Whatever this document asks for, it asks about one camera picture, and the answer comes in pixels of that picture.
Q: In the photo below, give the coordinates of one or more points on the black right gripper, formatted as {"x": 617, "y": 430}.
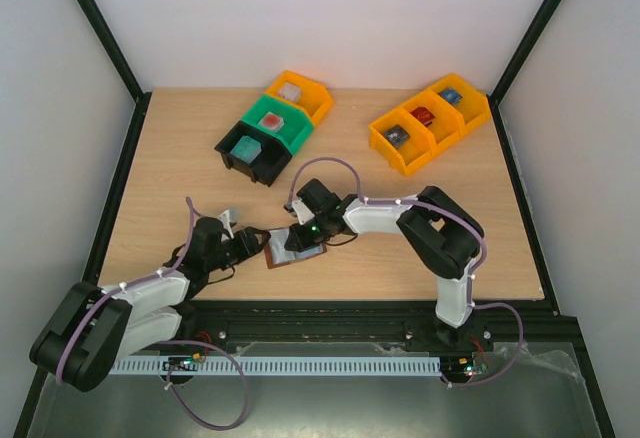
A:
{"x": 301, "y": 236}

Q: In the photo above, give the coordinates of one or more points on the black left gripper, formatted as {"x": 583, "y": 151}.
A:
{"x": 250, "y": 245}

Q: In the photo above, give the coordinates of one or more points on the brown leather card holder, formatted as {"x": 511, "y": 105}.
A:
{"x": 277, "y": 256}

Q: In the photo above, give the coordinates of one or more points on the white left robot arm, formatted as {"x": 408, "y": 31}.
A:
{"x": 93, "y": 328}

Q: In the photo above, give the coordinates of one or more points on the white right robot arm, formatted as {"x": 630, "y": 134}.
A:
{"x": 446, "y": 239}

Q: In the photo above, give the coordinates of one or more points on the teal card stack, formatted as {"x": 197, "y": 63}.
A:
{"x": 246, "y": 149}

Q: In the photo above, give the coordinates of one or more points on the red white card stack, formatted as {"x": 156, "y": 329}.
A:
{"x": 271, "y": 122}

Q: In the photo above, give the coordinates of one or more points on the grey VIP card stack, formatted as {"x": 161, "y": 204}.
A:
{"x": 397, "y": 136}

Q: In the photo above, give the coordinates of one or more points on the blue card stack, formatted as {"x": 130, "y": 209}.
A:
{"x": 451, "y": 96}

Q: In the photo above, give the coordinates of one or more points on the black bin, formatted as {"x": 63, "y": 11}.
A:
{"x": 267, "y": 167}

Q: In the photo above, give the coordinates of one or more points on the green bin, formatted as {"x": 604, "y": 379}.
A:
{"x": 290, "y": 125}

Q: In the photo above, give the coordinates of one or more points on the yellow bin near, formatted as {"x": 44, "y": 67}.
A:
{"x": 413, "y": 155}

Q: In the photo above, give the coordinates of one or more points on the yellow bin left group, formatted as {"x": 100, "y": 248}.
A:
{"x": 315, "y": 100}

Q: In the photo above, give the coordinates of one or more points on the yellow bin middle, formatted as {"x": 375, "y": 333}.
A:
{"x": 447, "y": 126}

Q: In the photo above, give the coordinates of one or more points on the yellow bin far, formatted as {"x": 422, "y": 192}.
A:
{"x": 474, "y": 106}

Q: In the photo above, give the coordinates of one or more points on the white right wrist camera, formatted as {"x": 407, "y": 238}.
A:
{"x": 299, "y": 210}

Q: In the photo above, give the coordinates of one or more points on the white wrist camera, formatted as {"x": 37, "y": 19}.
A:
{"x": 299, "y": 210}
{"x": 228, "y": 219}

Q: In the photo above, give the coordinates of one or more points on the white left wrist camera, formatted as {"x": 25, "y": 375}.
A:
{"x": 228, "y": 219}

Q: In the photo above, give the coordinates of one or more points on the white slotted cable duct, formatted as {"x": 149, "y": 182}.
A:
{"x": 282, "y": 366}

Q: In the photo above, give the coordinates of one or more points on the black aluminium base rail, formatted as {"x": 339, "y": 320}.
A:
{"x": 411, "y": 325}

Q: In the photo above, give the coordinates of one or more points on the black frame post left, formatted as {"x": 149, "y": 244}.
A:
{"x": 110, "y": 45}

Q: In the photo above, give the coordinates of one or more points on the black frame post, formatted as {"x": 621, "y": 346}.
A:
{"x": 110, "y": 45}
{"x": 534, "y": 31}

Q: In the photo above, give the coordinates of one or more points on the black frame post right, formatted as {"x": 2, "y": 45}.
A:
{"x": 534, "y": 31}

